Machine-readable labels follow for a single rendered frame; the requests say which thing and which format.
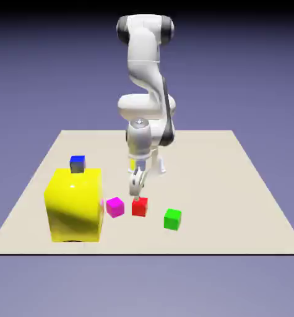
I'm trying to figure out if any small green cube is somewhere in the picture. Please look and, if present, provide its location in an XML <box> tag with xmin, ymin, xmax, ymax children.
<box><xmin>163</xmin><ymin>208</ymin><xmax>183</xmax><ymax>232</ymax></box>

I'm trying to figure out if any small red cube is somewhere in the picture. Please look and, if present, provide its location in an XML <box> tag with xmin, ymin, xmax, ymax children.
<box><xmin>131</xmin><ymin>197</ymin><xmax>149</xmax><ymax>218</ymax></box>

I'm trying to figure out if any large yellow box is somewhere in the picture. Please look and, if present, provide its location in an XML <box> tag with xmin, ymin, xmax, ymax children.
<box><xmin>43</xmin><ymin>168</ymin><xmax>105</xmax><ymax>243</ymax></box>

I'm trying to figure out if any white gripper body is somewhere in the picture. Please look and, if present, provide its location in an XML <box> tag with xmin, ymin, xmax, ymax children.
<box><xmin>129</xmin><ymin>167</ymin><xmax>146</xmax><ymax>198</ymax></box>

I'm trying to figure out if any small blue cube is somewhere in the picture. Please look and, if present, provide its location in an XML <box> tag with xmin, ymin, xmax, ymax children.
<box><xmin>69</xmin><ymin>155</ymin><xmax>86</xmax><ymax>175</ymax></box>

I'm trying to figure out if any small magenta cube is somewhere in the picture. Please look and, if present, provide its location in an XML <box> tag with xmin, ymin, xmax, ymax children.
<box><xmin>106</xmin><ymin>196</ymin><xmax>126</xmax><ymax>219</ymax></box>

